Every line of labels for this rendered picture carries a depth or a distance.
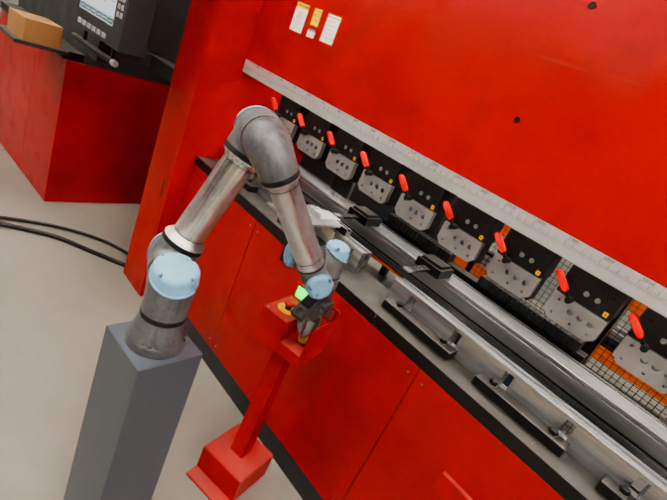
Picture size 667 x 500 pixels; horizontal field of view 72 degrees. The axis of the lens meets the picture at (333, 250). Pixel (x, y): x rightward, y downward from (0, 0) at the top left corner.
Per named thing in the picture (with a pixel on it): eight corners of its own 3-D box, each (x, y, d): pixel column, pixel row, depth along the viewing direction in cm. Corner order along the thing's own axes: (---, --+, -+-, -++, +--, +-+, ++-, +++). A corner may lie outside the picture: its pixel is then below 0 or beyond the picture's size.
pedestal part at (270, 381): (229, 448, 178) (276, 340, 158) (240, 440, 183) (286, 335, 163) (240, 458, 176) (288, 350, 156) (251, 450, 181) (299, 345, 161)
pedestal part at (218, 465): (185, 474, 174) (194, 452, 170) (231, 441, 196) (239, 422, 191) (220, 512, 167) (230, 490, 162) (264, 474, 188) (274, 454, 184)
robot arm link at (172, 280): (138, 320, 107) (152, 273, 102) (140, 289, 118) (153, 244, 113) (190, 326, 113) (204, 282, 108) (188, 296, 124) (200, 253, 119)
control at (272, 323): (252, 332, 157) (269, 290, 150) (280, 320, 170) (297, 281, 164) (295, 368, 149) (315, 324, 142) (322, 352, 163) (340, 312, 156)
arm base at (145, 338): (141, 365, 109) (151, 333, 105) (113, 326, 117) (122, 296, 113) (196, 351, 121) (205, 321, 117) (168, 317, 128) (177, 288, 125)
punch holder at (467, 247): (434, 240, 154) (458, 196, 147) (447, 240, 160) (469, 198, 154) (469, 264, 145) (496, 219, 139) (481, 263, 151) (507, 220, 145)
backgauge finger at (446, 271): (392, 264, 173) (398, 253, 171) (428, 262, 192) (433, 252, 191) (415, 282, 166) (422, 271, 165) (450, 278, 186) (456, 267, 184)
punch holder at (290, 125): (269, 129, 210) (281, 94, 204) (283, 132, 217) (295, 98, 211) (288, 142, 202) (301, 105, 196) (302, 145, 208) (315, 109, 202)
